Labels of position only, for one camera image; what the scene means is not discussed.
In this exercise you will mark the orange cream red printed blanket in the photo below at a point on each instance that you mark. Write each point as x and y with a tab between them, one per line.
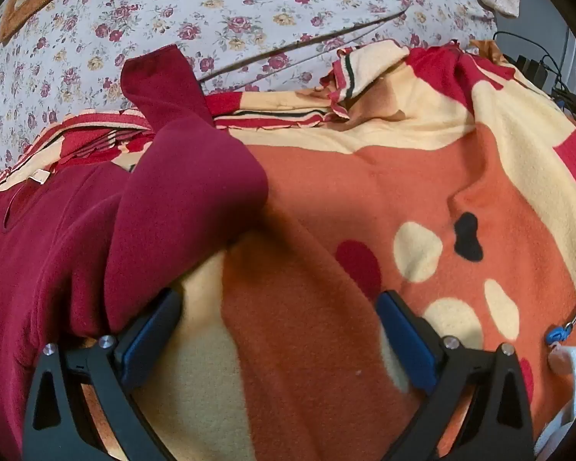
341	192

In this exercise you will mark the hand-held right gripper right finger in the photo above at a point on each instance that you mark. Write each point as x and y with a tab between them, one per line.
405	345

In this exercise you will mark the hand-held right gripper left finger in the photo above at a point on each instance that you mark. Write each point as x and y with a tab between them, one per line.
146	345

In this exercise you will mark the maroon sweater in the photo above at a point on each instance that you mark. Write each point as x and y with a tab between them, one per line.
173	192

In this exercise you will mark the floral bed sheet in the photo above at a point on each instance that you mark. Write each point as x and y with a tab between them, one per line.
245	5

